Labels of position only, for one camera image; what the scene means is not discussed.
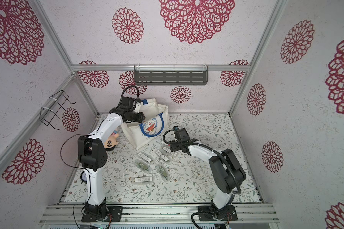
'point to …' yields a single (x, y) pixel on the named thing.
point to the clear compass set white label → (145, 157)
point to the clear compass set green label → (143, 166)
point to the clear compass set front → (142, 179)
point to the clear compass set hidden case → (162, 155)
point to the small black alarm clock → (83, 177)
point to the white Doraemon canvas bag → (156, 123)
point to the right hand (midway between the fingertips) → (175, 141)
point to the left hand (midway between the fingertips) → (143, 117)
